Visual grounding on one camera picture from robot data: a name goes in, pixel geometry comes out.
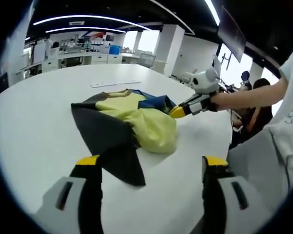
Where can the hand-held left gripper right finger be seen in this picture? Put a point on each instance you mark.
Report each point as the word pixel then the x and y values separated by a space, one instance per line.
pixel 232 209

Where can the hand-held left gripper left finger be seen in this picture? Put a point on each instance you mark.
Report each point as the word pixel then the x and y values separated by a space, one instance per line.
pixel 68 204

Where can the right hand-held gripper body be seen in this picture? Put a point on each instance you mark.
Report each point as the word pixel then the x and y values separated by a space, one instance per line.
pixel 206 81

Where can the yellow blue black garment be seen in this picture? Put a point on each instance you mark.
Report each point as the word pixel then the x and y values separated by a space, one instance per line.
pixel 153 126

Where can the white template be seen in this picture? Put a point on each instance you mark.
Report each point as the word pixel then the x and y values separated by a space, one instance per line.
pixel 112 83

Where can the black hanging screen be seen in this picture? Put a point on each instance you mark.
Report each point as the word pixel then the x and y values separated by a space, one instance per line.
pixel 232 34

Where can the person's grey trousers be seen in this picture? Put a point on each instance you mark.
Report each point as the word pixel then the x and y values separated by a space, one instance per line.
pixel 256 158

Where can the white office chair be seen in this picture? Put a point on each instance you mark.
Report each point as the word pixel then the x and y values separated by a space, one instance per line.
pixel 147 59

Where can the long ceiling light strip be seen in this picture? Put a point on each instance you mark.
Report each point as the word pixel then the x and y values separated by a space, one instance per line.
pixel 88 28
pixel 213 12
pixel 88 17

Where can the blue storage bin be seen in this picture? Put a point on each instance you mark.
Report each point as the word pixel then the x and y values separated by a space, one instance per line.
pixel 114 49

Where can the person's white printed shirt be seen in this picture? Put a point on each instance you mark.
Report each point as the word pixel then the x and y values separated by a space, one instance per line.
pixel 290 136

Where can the white desk row with drawers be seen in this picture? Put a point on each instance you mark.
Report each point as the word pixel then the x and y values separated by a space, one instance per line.
pixel 88 59

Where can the black cabinet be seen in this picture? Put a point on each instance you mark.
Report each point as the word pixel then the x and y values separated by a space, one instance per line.
pixel 2 83

